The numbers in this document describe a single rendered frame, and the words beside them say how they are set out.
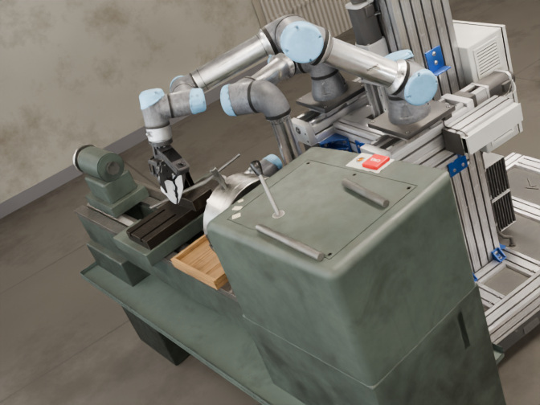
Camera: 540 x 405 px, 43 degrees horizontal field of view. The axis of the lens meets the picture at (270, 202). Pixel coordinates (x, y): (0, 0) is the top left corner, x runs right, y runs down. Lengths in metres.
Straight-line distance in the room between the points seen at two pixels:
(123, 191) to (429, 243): 1.79
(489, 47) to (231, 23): 4.25
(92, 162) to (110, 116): 3.18
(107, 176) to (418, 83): 1.60
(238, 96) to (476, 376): 1.23
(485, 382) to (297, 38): 1.22
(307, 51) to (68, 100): 4.41
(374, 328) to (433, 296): 0.23
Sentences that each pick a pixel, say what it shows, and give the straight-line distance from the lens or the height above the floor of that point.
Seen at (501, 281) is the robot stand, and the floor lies 0.21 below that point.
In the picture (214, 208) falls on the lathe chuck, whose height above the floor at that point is 1.20.
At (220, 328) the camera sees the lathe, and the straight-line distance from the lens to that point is 2.86.
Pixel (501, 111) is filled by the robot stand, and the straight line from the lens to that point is 2.59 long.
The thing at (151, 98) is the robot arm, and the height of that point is 1.62.
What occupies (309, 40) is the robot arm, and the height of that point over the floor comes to 1.61.
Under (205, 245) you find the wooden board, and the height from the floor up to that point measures 0.88.
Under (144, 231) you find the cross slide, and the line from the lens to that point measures 2.84.
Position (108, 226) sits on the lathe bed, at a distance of 3.27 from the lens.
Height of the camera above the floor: 2.24
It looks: 29 degrees down
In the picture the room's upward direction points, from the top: 22 degrees counter-clockwise
